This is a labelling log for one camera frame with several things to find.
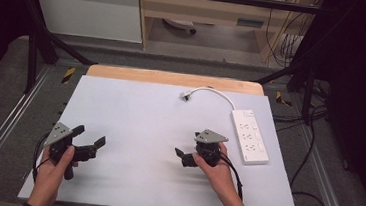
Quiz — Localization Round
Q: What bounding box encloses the yellow black floor tape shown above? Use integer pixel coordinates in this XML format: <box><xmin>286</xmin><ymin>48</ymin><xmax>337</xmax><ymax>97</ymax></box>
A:
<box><xmin>60</xmin><ymin>65</ymin><xmax>77</xmax><ymax>85</ymax></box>
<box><xmin>274</xmin><ymin>90</ymin><xmax>294</xmax><ymax>109</ymax></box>

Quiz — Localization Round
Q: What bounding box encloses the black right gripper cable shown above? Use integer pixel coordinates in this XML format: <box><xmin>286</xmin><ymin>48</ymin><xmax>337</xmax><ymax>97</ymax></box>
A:
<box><xmin>215</xmin><ymin>150</ymin><xmax>248</xmax><ymax>203</ymax></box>

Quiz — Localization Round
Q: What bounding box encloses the white power strip cable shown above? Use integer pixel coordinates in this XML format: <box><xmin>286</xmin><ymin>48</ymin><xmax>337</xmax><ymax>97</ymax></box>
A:
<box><xmin>186</xmin><ymin>84</ymin><xmax>238</xmax><ymax>112</ymax></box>

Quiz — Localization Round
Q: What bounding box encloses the light wooden desk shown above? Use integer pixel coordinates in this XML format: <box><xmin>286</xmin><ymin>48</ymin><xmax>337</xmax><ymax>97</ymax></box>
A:
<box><xmin>130</xmin><ymin>0</ymin><xmax>316</xmax><ymax>67</ymax></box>

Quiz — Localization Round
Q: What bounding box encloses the office chair base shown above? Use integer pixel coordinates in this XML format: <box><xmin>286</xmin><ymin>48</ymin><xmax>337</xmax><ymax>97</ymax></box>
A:
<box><xmin>161</xmin><ymin>17</ymin><xmax>199</xmax><ymax>36</ymax></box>

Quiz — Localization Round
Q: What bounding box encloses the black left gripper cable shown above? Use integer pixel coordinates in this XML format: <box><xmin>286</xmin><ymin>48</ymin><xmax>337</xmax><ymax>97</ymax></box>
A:
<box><xmin>31</xmin><ymin>131</ymin><xmax>53</xmax><ymax>184</ymax></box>

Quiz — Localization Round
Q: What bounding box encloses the aluminium floor rail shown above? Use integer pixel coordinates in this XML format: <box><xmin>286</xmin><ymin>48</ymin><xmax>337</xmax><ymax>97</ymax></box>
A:
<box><xmin>0</xmin><ymin>60</ymin><xmax>54</xmax><ymax>206</ymax></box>
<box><xmin>293</xmin><ymin>124</ymin><xmax>361</xmax><ymax>206</ymax></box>

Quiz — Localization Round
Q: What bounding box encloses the wooden table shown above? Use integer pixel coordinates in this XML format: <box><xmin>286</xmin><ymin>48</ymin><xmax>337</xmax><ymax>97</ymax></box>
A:
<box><xmin>85</xmin><ymin>63</ymin><xmax>266</xmax><ymax>97</ymax></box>

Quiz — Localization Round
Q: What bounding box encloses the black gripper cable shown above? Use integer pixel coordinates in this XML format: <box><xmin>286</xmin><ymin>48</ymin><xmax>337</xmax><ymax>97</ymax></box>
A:
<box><xmin>31</xmin><ymin>131</ymin><xmax>53</xmax><ymax>184</ymax></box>
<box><xmin>215</xmin><ymin>150</ymin><xmax>248</xmax><ymax>203</ymax></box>

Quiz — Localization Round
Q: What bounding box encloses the white plug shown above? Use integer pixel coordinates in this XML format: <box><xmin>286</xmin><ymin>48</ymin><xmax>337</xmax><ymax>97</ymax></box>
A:
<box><xmin>178</xmin><ymin>90</ymin><xmax>193</xmax><ymax>103</ymax></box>

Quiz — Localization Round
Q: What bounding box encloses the white cabinet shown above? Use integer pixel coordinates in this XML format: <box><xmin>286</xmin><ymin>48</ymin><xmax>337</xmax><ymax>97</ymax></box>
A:
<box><xmin>27</xmin><ymin>0</ymin><xmax>147</xmax><ymax>45</ymax></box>

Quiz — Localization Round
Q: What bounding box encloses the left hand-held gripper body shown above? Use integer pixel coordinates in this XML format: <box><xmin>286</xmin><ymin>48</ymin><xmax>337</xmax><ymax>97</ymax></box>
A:
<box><xmin>40</xmin><ymin>120</ymin><xmax>101</xmax><ymax>184</ymax></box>

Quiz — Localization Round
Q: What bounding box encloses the black floor cable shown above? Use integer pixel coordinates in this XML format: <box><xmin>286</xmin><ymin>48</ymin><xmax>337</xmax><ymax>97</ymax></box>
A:
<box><xmin>264</xmin><ymin>75</ymin><xmax>342</xmax><ymax>206</ymax></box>

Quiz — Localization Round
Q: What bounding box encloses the person's right hand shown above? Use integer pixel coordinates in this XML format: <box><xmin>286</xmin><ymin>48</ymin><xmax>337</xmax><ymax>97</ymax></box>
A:
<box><xmin>188</xmin><ymin>139</ymin><xmax>243</xmax><ymax>200</ymax></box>

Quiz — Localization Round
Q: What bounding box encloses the person's left hand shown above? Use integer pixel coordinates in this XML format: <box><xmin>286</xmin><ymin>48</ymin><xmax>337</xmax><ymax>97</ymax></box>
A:
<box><xmin>29</xmin><ymin>142</ymin><xmax>82</xmax><ymax>206</ymax></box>

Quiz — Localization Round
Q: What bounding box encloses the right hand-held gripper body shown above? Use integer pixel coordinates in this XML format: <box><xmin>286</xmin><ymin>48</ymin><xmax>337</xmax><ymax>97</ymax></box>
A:
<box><xmin>191</xmin><ymin>127</ymin><xmax>231</xmax><ymax>170</ymax></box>

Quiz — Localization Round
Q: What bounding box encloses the white table board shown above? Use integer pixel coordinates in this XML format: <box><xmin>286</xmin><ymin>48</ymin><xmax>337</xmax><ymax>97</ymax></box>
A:
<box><xmin>16</xmin><ymin>69</ymin><xmax>311</xmax><ymax>206</ymax></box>

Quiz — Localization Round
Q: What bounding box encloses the hanging cables bundle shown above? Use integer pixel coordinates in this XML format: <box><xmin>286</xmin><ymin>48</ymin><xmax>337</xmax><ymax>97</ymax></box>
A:
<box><xmin>263</xmin><ymin>0</ymin><xmax>324</xmax><ymax>72</ymax></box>

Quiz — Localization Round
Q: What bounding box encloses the white power strip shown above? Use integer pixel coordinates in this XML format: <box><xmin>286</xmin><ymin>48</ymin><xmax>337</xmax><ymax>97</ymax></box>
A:
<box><xmin>226</xmin><ymin>107</ymin><xmax>275</xmax><ymax>168</ymax></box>

